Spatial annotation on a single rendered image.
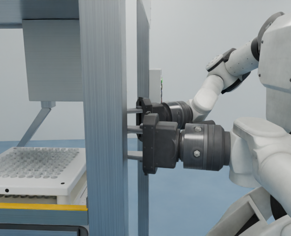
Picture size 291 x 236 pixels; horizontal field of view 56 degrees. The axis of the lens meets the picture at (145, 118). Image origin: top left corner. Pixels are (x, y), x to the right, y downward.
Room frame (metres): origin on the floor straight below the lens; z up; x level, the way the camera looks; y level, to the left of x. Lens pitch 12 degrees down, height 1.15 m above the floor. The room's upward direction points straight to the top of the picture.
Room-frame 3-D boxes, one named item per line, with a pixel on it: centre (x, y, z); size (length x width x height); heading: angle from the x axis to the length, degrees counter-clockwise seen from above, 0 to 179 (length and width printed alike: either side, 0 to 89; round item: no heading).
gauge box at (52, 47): (0.74, 0.19, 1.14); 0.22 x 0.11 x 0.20; 87
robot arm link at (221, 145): (0.51, -0.17, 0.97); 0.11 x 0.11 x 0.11; 79
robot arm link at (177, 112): (0.78, -0.04, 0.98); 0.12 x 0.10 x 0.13; 119
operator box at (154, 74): (1.45, -0.05, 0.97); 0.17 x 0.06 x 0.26; 177
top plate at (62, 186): (0.62, 0.27, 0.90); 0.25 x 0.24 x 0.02; 177
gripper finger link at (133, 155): (0.53, 0.03, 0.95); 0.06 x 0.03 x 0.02; 79
